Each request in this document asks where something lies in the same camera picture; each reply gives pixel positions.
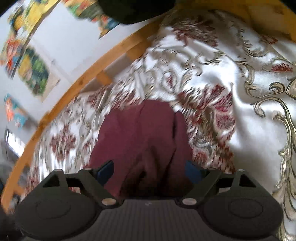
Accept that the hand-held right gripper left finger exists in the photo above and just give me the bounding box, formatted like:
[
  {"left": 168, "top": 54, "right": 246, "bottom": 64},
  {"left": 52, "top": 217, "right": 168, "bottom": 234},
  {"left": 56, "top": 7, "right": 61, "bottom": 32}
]
[{"left": 42, "top": 160, "right": 120, "bottom": 208}]

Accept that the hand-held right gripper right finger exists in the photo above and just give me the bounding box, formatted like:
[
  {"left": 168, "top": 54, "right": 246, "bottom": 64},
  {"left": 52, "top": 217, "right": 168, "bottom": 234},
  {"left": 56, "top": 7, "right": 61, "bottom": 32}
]
[{"left": 176, "top": 161, "right": 258, "bottom": 207}]

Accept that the maroon knit sweater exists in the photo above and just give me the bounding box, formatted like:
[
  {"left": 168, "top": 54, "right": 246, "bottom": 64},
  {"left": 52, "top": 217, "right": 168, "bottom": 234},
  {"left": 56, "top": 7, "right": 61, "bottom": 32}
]
[{"left": 89, "top": 98, "right": 197, "bottom": 200}]

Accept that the floral printed white bedspread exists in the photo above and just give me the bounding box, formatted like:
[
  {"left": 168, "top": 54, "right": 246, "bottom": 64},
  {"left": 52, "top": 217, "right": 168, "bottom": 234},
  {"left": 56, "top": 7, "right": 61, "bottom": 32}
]
[{"left": 25, "top": 9, "right": 296, "bottom": 241}]

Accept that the dark cloth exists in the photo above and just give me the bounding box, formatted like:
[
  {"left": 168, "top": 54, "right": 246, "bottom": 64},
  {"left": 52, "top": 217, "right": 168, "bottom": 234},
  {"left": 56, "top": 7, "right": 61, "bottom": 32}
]
[{"left": 97, "top": 0, "right": 182, "bottom": 25}]

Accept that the wooden bed frame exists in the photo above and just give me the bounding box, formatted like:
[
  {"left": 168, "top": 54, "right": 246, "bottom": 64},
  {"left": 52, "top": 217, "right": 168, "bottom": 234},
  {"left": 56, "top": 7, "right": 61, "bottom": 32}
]
[{"left": 0, "top": 22, "right": 162, "bottom": 210}]

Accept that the colourful wall poster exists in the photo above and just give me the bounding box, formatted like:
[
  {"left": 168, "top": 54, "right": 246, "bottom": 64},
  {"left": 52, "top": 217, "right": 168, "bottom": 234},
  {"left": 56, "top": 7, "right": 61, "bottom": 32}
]
[
  {"left": 4, "top": 93, "right": 29, "bottom": 130},
  {"left": 18, "top": 46, "right": 61, "bottom": 102},
  {"left": 62, "top": 0, "right": 121, "bottom": 40},
  {"left": 0, "top": 0, "right": 33, "bottom": 78}
]

